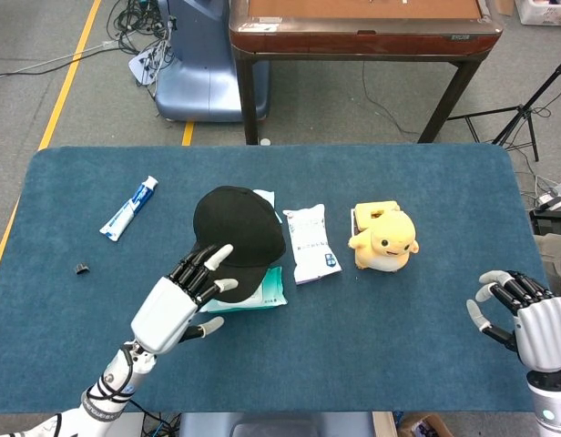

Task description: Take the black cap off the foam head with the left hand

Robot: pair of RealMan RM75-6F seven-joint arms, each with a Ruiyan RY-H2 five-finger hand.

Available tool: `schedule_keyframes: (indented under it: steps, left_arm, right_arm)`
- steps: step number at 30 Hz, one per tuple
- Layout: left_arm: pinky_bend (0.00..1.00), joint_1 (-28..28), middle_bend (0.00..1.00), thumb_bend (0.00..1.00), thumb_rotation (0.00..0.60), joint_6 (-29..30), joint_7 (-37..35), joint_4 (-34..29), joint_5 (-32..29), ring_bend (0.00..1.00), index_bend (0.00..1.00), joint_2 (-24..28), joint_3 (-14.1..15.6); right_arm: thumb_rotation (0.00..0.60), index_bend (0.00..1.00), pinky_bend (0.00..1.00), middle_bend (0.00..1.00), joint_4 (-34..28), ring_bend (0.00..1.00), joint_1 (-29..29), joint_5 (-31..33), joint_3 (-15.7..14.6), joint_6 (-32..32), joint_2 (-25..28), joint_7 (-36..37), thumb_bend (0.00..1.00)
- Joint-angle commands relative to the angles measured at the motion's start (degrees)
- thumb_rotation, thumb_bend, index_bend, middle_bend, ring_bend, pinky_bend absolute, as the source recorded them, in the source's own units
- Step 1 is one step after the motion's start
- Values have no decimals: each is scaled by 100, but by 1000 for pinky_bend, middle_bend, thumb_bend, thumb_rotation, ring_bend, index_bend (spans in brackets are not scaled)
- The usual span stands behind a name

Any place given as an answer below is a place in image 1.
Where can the blue felt table mat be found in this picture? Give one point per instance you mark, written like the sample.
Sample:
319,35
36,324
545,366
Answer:
353,341

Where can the black equipment case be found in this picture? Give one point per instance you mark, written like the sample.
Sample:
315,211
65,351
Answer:
549,223

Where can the yellow foam block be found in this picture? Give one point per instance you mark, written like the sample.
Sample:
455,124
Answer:
364,214

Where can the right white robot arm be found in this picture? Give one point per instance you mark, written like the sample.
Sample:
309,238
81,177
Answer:
549,400

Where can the yellow plush dinosaur toy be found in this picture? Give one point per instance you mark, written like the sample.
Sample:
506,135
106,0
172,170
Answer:
394,236

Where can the light blue plastic pack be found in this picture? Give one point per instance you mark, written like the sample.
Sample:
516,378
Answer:
268,198

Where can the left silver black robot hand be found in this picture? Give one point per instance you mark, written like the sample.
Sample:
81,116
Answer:
164,314

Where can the black baseball cap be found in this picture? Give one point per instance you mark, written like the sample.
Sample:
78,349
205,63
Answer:
244,227

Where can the printed cardboard box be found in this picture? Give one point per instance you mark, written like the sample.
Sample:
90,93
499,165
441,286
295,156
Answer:
426,428

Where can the green wet wipes pack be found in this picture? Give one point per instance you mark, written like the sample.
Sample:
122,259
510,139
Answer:
271,296

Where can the white socket board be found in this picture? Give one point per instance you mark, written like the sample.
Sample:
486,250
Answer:
146,66

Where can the grey blue robot torso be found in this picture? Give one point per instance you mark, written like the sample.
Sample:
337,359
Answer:
276,425

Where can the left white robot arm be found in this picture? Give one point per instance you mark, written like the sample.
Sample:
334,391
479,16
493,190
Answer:
112,382

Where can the small black clip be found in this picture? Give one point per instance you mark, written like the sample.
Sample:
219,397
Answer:
81,268

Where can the brown mahjong table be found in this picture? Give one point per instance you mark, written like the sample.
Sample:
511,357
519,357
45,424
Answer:
353,43

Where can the dark picture card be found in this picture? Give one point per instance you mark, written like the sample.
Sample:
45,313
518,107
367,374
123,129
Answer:
353,223

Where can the white blue tissue pouch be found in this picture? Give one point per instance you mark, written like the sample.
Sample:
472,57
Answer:
312,241

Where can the white blue toothpaste tube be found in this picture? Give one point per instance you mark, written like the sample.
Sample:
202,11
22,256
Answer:
125,211

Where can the blue grey machine base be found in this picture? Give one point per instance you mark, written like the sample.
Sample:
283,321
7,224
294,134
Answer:
194,91

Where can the black tripod stand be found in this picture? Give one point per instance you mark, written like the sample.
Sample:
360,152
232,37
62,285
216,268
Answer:
521,109

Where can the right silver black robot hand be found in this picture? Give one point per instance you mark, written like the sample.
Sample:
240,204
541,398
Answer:
544,332

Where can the khaki trouser leg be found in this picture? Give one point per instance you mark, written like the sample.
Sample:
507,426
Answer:
556,255

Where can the white storage box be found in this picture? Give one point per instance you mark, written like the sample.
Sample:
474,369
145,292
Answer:
544,11

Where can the white power strip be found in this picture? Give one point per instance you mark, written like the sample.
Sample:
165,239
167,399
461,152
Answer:
556,193

